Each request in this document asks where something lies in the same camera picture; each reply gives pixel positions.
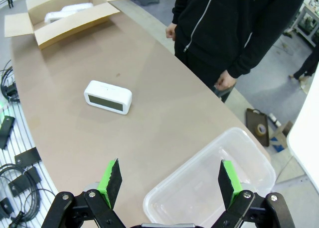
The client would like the background person in dark clothes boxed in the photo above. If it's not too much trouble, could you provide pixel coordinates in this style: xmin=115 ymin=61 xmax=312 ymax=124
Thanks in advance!
xmin=289 ymin=51 xmax=319 ymax=83

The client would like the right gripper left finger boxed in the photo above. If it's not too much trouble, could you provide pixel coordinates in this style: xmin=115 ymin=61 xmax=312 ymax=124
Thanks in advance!
xmin=41 ymin=158 xmax=125 ymax=228

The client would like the bubble-wrapped clock with visible display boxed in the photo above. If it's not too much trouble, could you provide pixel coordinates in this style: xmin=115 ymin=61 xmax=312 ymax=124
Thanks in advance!
xmin=44 ymin=10 xmax=78 ymax=24

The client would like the small floor carton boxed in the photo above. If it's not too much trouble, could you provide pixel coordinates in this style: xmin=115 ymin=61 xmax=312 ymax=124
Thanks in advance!
xmin=269 ymin=120 xmax=294 ymax=153

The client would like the person's right forearm black sleeve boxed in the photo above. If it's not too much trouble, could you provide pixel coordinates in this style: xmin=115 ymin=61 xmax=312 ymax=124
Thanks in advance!
xmin=171 ymin=0 xmax=190 ymax=26

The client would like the black metal bracket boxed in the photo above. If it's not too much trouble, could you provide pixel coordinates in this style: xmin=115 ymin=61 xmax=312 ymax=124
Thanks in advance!
xmin=0 ymin=115 xmax=15 ymax=149
xmin=8 ymin=167 xmax=42 ymax=198
xmin=0 ymin=198 xmax=14 ymax=218
xmin=14 ymin=147 xmax=42 ymax=167

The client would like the grey sewing workstation table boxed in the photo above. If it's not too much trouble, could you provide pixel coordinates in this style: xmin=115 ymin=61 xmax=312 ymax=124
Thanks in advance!
xmin=290 ymin=2 xmax=319 ymax=48

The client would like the dark floor tray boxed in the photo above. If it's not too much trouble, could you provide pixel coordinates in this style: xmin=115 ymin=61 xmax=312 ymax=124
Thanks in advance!
xmin=245 ymin=108 xmax=270 ymax=147

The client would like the open brown cardboard box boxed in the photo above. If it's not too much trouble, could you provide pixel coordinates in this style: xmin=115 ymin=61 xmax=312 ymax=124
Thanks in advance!
xmin=4 ymin=0 xmax=131 ymax=51

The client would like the black cable bundle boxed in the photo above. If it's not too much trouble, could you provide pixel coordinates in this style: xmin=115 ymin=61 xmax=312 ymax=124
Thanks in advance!
xmin=0 ymin=60 xmax=20 ymax=103

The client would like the white unwrapped digital clock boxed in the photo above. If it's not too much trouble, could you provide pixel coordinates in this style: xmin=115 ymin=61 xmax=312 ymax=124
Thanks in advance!
xmin=83 ymin=80 xmax=133 ymax=115

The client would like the person's left hand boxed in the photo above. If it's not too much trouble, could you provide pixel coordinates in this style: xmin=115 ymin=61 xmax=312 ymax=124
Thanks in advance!
xmin=214 ymin=70 xmax=237 ymax=91

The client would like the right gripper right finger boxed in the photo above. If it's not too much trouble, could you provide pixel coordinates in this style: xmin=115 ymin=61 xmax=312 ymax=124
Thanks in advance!
xmin=211 ymin=158 xmax=295 ymax=228

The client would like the person in black zip hoodie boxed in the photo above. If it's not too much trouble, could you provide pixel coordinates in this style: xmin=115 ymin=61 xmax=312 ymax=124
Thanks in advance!
xmin=171 ymin=0 xmax=310 ymax=103

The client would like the person's right hand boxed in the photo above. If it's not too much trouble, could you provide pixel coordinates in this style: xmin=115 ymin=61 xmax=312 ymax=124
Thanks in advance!
xmin=165 ymin=22 xmax=178 ymax=41

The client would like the clear plastic storage bin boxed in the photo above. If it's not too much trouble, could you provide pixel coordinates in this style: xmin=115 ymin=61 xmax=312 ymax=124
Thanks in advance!
xmin=143 ymin=127 xmax=277 ymax=228

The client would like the person's left forearm black sleeve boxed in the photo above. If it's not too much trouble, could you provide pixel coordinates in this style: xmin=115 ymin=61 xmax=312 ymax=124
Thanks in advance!
xmin=228 ymin=18 xmax=285 ymax=79

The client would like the brown tape roll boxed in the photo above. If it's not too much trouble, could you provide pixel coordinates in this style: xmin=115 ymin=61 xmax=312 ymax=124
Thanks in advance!
xmin=255 ymin=123 xmax=267 ymax=136

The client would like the black coiled cable with plug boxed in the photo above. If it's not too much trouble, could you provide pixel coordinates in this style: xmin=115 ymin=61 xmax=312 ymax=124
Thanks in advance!
xmin=0 ymin=163 xmax=57 ymax=228

